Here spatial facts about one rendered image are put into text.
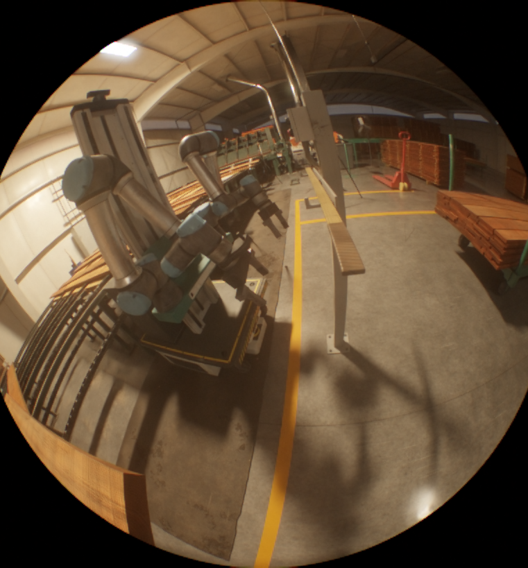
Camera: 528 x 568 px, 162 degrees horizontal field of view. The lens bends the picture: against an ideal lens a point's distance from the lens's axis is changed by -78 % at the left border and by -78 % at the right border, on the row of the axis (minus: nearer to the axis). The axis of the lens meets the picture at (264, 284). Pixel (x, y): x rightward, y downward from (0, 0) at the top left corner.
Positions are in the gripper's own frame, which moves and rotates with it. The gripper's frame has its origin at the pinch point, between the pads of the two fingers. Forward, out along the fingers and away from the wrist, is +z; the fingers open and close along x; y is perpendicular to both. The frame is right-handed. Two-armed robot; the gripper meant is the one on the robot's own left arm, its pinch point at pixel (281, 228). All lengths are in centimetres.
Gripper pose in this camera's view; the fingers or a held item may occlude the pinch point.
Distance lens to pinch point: 94.4
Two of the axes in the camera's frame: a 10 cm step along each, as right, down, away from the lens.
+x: 3.9, -5.8, 7.2
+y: 7.3, -2.9, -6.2
